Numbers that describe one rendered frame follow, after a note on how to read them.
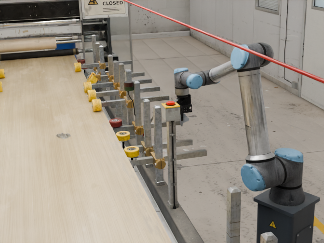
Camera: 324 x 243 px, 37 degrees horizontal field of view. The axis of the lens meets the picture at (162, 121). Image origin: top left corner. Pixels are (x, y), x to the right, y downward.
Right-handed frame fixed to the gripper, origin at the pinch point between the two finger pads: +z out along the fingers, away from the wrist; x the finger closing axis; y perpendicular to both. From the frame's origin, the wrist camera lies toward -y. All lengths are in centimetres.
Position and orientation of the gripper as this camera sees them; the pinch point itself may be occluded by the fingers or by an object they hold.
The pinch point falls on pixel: (180, 124)
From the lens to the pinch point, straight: 316.8
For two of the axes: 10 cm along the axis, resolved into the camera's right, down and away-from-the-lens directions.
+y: 9.7, -1.4, 2.2
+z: 0.6, 9.4, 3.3
